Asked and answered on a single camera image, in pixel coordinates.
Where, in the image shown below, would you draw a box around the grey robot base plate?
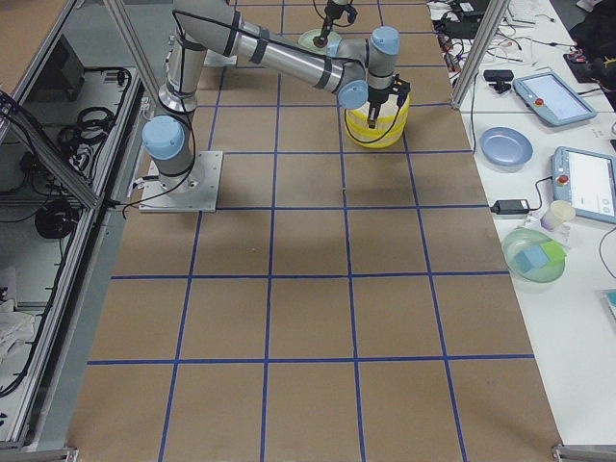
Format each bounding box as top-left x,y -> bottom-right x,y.
139,151 -> 223,213

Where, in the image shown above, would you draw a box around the brown chocolate bun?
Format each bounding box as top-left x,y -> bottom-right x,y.
313,37 -> 327,49

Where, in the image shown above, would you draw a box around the aluminium frame post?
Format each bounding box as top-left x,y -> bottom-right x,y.
450,0 -> 509,109

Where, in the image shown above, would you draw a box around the yellow bamboo steamer basket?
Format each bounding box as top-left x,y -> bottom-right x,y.
344,112 -> 407,149

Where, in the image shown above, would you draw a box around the blue plate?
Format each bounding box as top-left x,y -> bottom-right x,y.
479,126 -> 533,172

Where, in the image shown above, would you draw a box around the light green plate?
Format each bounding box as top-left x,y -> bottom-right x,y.
297,29 -> 342,53

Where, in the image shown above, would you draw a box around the white crumpled cloth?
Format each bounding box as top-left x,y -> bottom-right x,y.
0,267 -> 37,367

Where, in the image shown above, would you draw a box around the black power adapter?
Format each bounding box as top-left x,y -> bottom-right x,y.
490,199 -> 531,216

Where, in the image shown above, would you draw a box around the teach pendant near post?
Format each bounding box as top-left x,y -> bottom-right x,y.
512,72 -> 597,126

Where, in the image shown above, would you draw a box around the black webcam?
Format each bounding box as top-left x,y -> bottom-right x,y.
483,69 -> 514,94

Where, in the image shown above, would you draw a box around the green bowl with sponges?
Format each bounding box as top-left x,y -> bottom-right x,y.
501,228 -> 566,294

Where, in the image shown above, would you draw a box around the paper cup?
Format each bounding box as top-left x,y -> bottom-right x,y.
540,200 -> 576,231

